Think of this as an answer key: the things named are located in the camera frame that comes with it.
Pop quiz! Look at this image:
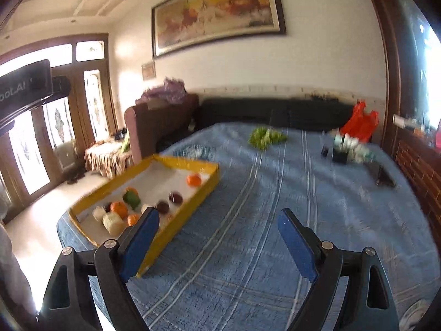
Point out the purple cloth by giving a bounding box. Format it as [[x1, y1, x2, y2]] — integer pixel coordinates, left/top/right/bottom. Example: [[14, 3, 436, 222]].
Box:
[[141, 77, 188, 104]]

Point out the green leafy vegetable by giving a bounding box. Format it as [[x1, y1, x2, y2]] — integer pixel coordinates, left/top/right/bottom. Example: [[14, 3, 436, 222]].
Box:
[[249, 127, 288, 150]]

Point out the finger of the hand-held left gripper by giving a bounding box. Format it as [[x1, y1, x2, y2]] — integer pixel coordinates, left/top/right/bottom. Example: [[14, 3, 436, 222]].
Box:
[[52, 75, 72, 95]]

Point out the table with patterned cloth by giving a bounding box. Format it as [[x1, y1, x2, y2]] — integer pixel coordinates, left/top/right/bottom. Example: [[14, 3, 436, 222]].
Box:
[[84, 138, 133, 180]]

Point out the black pouch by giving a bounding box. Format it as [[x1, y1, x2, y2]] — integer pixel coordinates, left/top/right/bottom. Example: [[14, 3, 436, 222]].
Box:
[[367, 162, 397, 188]]

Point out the brown sofa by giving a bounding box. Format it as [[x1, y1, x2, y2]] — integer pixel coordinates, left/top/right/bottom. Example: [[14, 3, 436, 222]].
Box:
[[124, 93, 200, 164]]

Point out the green pear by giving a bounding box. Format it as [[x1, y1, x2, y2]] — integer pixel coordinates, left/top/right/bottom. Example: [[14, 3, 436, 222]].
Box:
[[123, 192, 142, 210]]

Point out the person's grey clothing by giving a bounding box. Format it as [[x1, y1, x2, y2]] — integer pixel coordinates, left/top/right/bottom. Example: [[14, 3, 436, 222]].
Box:
[[0, 221, 38, 321]]

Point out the small wall frame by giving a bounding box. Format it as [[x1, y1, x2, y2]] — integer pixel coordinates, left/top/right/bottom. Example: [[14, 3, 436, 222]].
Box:
[[141, 61, 156, 81]]

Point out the black organizer box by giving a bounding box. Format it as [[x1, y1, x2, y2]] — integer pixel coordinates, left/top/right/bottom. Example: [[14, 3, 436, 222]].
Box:
[[331, 134, 376, 164]]

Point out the black sofa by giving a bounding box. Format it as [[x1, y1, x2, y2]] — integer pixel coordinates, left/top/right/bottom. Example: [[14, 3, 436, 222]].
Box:
[[198, 97, 359, 135]]

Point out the blue striped blanket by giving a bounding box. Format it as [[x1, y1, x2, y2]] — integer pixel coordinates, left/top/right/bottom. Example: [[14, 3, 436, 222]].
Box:
[[57, 121, 438, 331]]

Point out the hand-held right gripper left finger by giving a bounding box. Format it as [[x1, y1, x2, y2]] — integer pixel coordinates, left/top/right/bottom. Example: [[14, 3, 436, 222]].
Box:
[[37, 206, 161, 331]]

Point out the wooden framed window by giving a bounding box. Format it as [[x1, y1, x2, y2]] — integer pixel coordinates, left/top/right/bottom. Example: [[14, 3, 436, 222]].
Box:
[[358, 0, 441, 152]]

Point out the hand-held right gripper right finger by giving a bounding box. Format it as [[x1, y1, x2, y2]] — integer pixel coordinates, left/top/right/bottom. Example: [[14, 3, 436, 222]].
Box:
[[277, 208, 400, 331]]

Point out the yellow cardboard tray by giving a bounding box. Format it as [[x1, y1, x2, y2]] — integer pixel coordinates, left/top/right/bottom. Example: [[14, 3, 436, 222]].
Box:
[[67, 154, 220, 279]]

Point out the red plastic bag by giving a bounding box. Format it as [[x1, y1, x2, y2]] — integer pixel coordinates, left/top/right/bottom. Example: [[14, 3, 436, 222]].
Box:
[[339, 101, 380, 143]]

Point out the wooden glass door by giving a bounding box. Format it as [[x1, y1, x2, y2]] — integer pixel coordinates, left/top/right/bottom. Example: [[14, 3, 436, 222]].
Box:
[[0, 33, 119, 221]]

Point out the large framed painting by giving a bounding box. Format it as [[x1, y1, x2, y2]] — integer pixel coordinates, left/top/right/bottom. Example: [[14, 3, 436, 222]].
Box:
[[151, 0, 287, 59]]

